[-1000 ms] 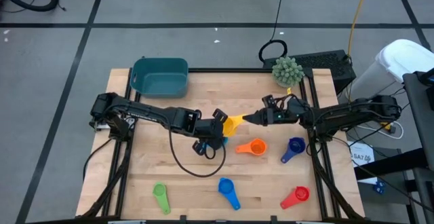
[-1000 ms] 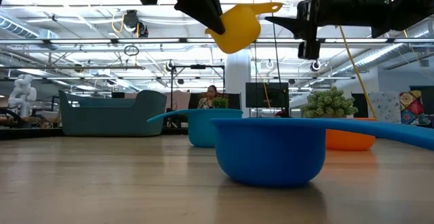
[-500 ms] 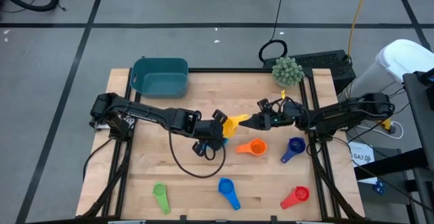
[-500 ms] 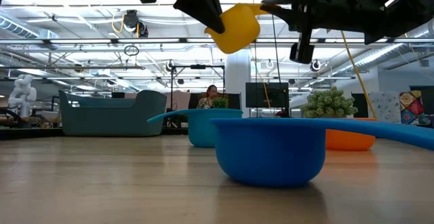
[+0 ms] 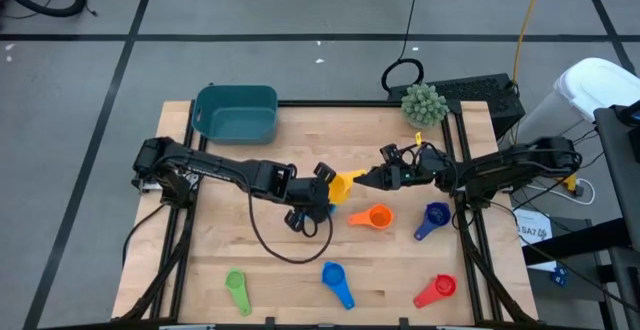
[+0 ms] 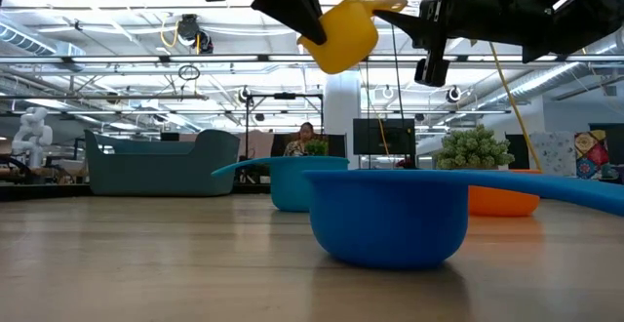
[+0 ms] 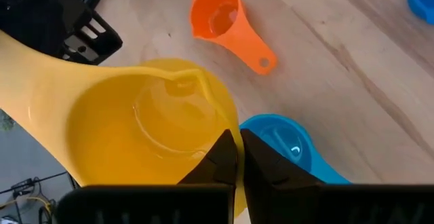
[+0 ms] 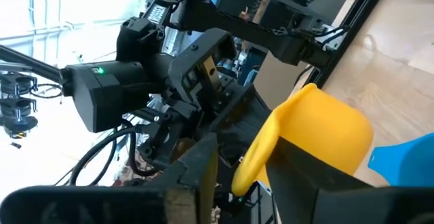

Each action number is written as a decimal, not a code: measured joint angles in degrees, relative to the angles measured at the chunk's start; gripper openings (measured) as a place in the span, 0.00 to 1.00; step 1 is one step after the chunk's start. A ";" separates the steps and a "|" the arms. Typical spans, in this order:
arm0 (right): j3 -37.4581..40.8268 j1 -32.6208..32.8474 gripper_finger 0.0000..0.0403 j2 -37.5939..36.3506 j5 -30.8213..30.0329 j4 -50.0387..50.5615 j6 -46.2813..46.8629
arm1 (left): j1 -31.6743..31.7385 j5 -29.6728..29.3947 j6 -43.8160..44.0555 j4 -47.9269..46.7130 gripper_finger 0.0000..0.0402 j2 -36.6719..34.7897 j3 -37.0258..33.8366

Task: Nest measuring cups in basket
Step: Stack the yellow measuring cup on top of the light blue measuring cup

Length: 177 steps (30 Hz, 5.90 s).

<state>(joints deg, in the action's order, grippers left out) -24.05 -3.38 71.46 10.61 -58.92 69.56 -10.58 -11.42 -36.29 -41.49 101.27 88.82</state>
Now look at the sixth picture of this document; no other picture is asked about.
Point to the colourful patchwork quilt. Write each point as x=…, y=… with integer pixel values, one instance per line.
x=591, y=153

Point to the green plant in white pot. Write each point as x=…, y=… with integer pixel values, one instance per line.
x=473, y=148

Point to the orange measuring cup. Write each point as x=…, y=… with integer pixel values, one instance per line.
x=502, y=202

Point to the white pillar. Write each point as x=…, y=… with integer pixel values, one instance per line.
x=341, y=112

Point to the teal plastic basket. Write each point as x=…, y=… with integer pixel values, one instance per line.
x=161, y=168

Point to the black monitor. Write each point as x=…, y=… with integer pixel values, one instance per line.
x=370, y=136

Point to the person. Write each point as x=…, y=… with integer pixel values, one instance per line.
x=302, y=141

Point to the white patterned fabric panel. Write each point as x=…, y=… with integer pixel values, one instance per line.
x=551, y=153

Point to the small green plant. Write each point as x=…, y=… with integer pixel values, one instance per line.
x=317, y=147

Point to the yellow measuring cup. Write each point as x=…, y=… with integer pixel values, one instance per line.
x=346, y=39

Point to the bright blue measuring cup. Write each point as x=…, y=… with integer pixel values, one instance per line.
x=390, y=214

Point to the black metal frame stand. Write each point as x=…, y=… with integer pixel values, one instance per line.
x=247, y=127

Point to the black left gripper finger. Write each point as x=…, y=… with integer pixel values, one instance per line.
x=297, y=14

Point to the large teal measuring cup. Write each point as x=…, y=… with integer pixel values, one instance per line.
x=290, y=185

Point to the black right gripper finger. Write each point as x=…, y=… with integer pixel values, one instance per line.
x=419, y=27

